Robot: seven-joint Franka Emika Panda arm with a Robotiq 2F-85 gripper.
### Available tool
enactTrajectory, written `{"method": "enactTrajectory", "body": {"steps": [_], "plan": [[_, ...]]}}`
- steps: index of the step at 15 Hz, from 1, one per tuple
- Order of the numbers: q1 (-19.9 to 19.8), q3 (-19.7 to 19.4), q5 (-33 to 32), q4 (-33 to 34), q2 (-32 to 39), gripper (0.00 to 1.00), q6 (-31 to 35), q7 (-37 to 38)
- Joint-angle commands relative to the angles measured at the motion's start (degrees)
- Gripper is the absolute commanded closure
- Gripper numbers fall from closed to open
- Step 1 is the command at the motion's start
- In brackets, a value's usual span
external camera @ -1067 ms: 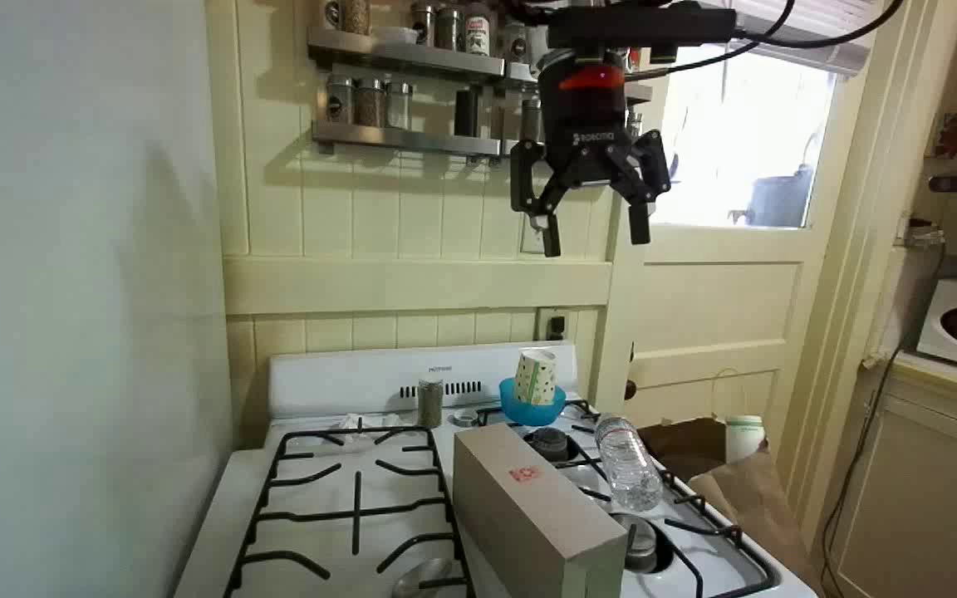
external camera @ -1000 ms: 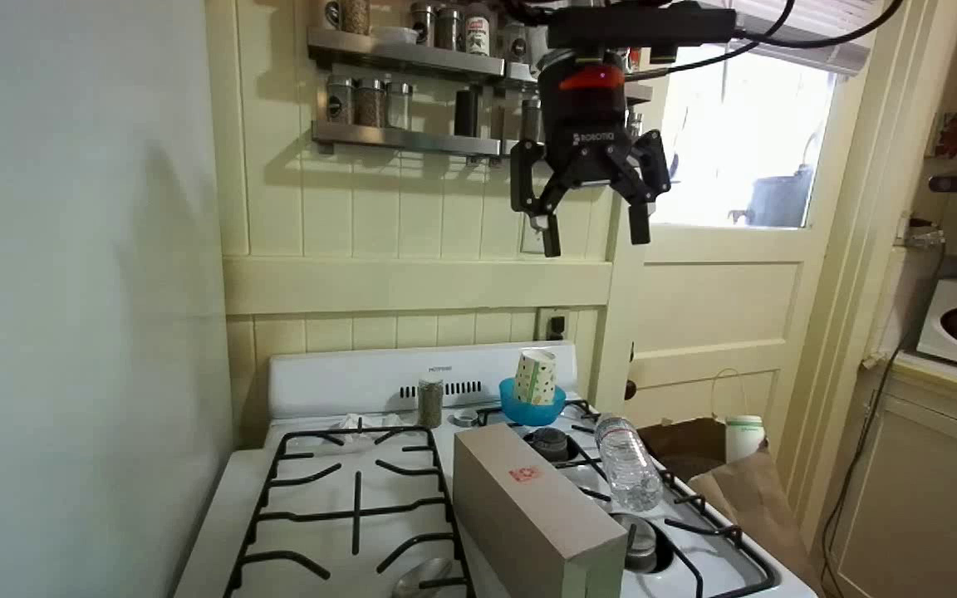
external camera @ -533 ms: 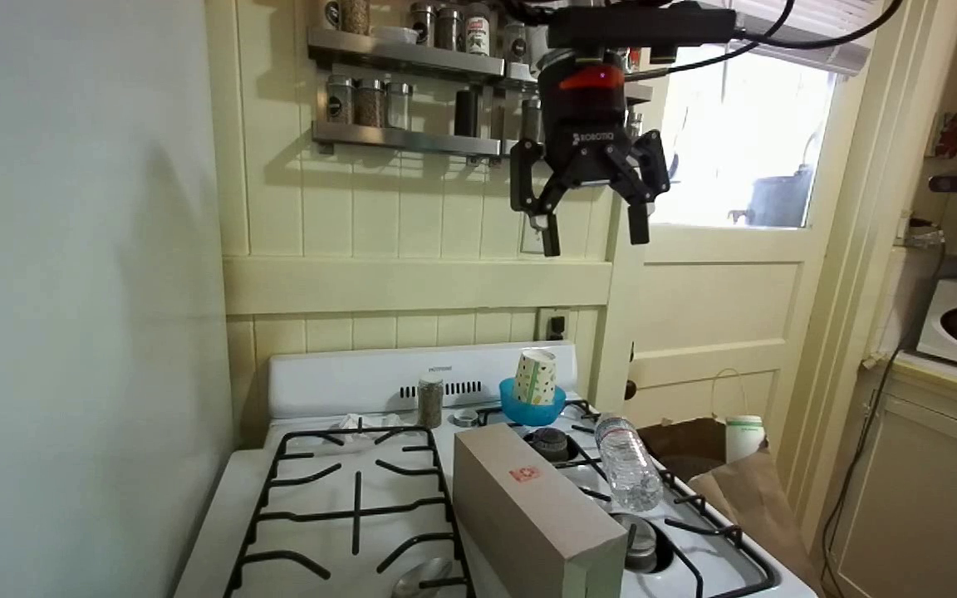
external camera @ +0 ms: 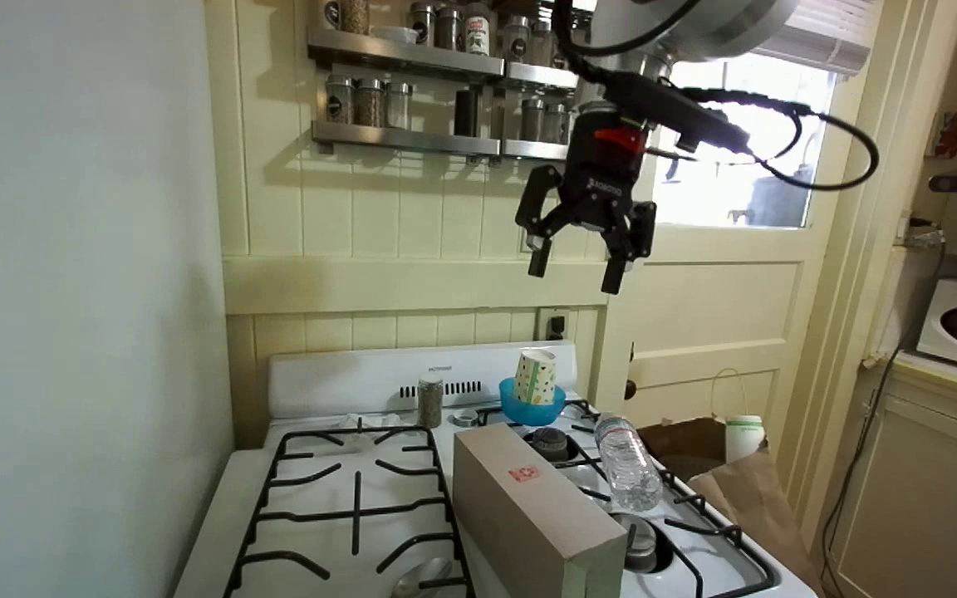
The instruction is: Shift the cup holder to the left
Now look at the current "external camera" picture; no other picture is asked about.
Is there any brown spice jar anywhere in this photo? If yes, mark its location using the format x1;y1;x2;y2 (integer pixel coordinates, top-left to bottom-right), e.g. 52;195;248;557
339;0;371;38

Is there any white label spice jar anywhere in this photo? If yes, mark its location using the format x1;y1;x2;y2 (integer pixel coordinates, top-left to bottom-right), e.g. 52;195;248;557
463;4;497;59

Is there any metal shaker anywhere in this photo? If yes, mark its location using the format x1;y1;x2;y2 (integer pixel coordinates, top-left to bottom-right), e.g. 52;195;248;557
416;375;445;433

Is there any white lidded jar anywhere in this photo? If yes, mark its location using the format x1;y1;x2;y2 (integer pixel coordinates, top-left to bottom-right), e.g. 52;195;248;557
720;412;772;466

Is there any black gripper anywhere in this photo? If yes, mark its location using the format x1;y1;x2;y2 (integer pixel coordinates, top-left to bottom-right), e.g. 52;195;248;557
510;110;662;300

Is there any blue bowl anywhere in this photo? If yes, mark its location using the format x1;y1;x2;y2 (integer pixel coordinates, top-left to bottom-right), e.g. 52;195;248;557
494;375;572;427

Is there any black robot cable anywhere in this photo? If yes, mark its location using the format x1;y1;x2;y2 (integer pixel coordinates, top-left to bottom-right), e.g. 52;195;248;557
548;0;885;193

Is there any white window blind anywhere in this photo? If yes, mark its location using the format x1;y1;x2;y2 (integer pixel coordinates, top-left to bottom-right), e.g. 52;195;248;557
754;0;887;80

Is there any cream door with window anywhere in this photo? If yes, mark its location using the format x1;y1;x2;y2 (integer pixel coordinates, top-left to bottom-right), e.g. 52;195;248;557
593;43;869;444

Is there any black stove burner grate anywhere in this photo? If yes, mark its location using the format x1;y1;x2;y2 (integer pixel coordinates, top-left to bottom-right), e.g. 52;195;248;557
223;425;474;598
520;399;783;598

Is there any glass spice jar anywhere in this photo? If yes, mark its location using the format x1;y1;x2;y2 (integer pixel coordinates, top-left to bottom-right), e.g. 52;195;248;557
384;75;416;134
407;0;438;46
351;74;389;131
435;4;463;49
519;92;548;144
323;74;356;126
500;9;536;62
541;95;572;145

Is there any dark spice jar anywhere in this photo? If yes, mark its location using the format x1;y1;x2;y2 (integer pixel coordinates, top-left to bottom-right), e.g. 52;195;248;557
451;82;484;141

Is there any dotted paper cup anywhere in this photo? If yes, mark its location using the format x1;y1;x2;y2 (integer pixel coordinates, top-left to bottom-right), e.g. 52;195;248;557
510;345;562;410

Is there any cream counter cabinet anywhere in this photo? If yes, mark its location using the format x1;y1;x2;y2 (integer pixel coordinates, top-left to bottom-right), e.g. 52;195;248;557
819;352;957;598

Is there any metal spice rack shelf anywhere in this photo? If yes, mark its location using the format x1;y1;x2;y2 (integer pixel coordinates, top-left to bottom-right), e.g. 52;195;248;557
307;116;574;163
305;25;588;92

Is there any clear plastic water bottle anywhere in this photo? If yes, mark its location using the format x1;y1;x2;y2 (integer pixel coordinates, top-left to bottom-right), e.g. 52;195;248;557
590;412;671;519

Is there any white refrigerator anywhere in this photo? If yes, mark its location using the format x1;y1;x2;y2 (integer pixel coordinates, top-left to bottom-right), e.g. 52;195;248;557
0;0;237;598

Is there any white gas stove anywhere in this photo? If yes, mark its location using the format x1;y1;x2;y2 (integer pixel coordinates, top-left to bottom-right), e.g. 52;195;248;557
171;339;819;598

